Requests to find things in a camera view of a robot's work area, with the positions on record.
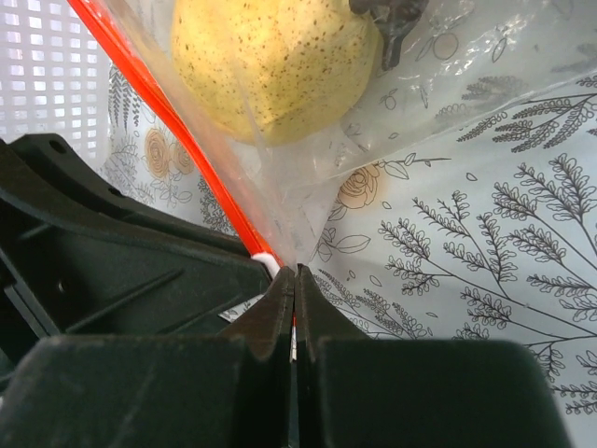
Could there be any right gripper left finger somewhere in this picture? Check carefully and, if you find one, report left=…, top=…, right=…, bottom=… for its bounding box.
left=1, top=268, right=295, bottom=447

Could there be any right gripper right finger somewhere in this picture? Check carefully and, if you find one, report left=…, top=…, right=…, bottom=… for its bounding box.
left=294, top=266, right=572, bottom=447

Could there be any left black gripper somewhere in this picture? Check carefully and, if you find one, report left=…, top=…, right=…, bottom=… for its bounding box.
left=1, top=134, right=271, bottom=383

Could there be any clear zip top bag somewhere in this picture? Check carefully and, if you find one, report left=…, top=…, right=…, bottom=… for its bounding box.
left=72, top=1, right=596, bottom=265

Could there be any yellow fake pear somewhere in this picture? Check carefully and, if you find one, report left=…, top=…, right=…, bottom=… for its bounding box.
left=171, top=1, right=380, bottom=147

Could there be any dark fake plum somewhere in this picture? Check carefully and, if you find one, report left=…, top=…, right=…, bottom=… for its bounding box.
left=349, top=0, right=429, bottom=71

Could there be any white perforated plastic basket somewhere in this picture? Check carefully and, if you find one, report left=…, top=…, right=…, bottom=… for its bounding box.
left=1, top=0, right=111, bottom=169

